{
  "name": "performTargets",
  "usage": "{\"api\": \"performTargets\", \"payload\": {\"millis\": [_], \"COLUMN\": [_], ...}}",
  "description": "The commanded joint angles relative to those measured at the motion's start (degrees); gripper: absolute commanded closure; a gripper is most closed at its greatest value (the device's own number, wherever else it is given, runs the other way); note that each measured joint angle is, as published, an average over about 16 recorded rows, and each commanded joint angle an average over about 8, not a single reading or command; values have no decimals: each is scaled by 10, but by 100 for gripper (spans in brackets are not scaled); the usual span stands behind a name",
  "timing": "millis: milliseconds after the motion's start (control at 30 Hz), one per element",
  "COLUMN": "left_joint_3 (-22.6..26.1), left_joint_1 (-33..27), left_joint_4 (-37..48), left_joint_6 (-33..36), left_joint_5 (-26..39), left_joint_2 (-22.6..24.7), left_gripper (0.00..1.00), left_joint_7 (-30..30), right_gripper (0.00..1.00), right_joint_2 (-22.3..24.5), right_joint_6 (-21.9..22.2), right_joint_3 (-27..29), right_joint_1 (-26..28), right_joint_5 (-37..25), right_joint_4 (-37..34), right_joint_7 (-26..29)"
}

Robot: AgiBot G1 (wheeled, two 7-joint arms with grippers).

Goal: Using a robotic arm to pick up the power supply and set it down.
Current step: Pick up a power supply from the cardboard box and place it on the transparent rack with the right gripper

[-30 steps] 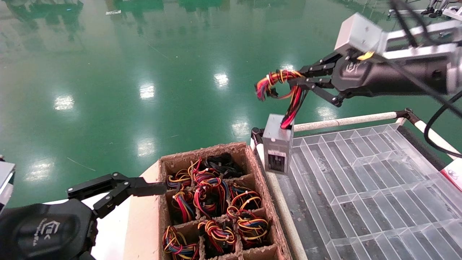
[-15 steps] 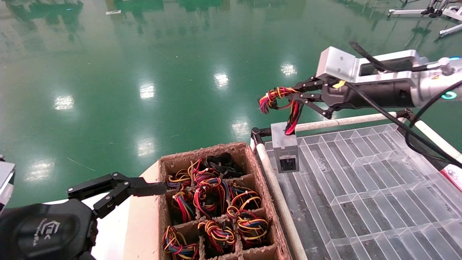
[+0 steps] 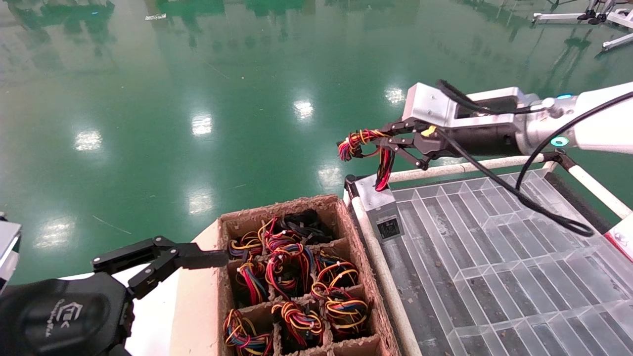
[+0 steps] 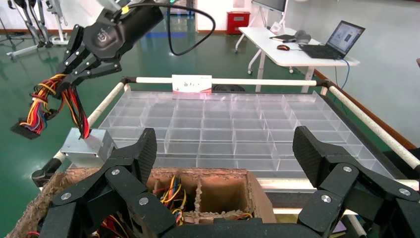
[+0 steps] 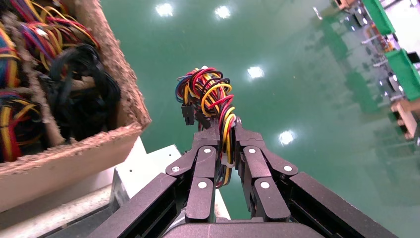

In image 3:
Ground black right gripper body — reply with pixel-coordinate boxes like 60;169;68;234
425;122;520;158

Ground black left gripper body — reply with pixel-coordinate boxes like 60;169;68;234
0;273;135;356

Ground silver power supply coloured wires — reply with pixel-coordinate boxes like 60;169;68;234
338;129;405;242

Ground beige flat board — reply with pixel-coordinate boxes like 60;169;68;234
170;221;222;356

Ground dark cart deck board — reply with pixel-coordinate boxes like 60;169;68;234
543;172;601;219

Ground brown pulp compartment tray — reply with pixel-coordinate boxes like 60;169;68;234
217;194;401;356

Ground clear plastic divided tray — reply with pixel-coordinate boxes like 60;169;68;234
388;168;633;356

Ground white metal stand base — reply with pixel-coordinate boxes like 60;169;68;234
532;0;633;26

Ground white metal stand bar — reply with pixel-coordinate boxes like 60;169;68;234
601;32;633;53

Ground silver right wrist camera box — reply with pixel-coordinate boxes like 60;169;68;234
403;83;542;130

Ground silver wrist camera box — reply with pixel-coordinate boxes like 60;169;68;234
403;83;542;130
0;213;22;292

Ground white cart frame pipe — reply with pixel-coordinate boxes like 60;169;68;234
345;174;422;356
388;151;564;184
556;151;633;219

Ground power supply with coloured wires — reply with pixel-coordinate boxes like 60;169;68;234
314;250;360;290
260;216;297;253
311;284;370;339
271;301;324;349
223;309;273;356
228;230;263;260
235;260;270;306
266;243;315;300

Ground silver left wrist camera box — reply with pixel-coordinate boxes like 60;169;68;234
0;213;22;292

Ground power supply with black wires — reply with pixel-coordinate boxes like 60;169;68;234
281;209;334;243

